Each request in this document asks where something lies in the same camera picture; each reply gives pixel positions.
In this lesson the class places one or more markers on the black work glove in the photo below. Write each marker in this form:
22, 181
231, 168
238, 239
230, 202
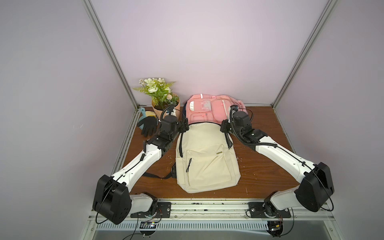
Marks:
149, 125

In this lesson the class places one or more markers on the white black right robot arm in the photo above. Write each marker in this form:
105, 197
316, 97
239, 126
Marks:
315, 184

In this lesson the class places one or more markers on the pink backpack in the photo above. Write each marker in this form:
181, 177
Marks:
209, 108

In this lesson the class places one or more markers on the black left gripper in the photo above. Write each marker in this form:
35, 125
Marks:
182, 126

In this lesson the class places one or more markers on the left circuit board with cable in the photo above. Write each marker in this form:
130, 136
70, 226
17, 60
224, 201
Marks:
144, 229

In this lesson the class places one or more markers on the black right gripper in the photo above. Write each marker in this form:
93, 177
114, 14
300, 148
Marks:
225, 126

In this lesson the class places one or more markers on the circuit board with cable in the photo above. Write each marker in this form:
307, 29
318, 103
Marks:
144, 229
276, 228

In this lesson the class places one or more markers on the right corner aluminium profile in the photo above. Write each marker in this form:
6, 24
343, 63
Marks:
321, 22

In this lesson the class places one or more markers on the left corner aluminium profile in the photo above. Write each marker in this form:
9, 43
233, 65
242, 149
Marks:
90, 9

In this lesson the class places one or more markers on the terracotta flower pot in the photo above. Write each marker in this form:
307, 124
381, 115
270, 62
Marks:
177, 109

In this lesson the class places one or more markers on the cream canvas backpack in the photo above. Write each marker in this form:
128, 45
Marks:
205, 159

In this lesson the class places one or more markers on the right circuit board with cable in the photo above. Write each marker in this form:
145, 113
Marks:
276, 228

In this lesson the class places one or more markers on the green white artificial plant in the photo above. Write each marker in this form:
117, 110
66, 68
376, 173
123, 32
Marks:
160, 92

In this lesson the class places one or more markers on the aluminium mounting rail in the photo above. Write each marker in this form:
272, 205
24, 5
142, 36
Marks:
230, 209

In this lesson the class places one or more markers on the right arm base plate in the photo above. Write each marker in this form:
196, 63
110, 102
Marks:
260, 210

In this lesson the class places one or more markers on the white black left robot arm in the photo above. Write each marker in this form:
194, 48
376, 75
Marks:
113, 199

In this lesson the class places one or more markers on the navy blue backpack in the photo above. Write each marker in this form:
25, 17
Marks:
184, 111

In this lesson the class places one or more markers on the corner aluminium profile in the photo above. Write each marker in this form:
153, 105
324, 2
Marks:
321, 22
90, 9

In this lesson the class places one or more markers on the yellow sponge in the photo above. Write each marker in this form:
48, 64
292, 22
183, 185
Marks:
150, 114

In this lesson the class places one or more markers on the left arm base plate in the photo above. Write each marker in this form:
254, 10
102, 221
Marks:
157, 210

